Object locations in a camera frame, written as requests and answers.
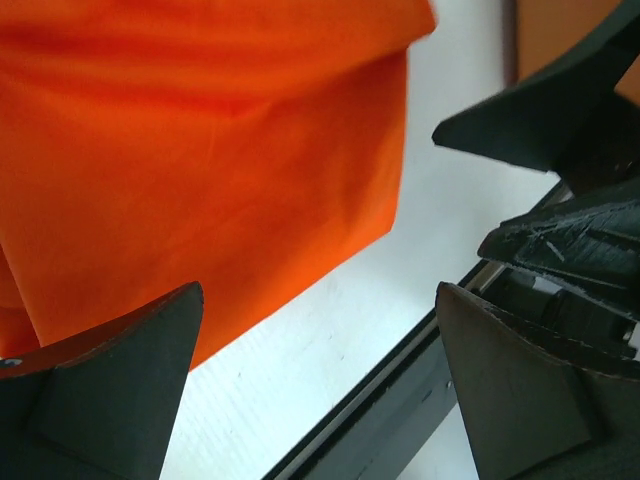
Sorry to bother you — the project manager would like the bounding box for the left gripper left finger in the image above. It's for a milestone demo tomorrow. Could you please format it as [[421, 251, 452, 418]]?
[[1, 282, 204, 479]]

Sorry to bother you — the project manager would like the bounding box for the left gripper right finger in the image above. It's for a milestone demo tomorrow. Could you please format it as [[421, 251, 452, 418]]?
[[436, 283, 639, 479]]

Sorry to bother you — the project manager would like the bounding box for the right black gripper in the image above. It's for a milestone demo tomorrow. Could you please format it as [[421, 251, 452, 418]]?
[[432, 0, 640, 361]]

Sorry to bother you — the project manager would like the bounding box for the orange t-shirt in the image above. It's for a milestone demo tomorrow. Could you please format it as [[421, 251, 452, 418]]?
[[1, 1, 436, 364]]

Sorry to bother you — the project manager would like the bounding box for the orange plastic bin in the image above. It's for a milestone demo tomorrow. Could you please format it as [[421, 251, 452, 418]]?
[[516, 0, 619, 80]]

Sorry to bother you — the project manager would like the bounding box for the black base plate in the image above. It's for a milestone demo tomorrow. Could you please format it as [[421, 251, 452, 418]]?
[[264, 179, 640, 480]]

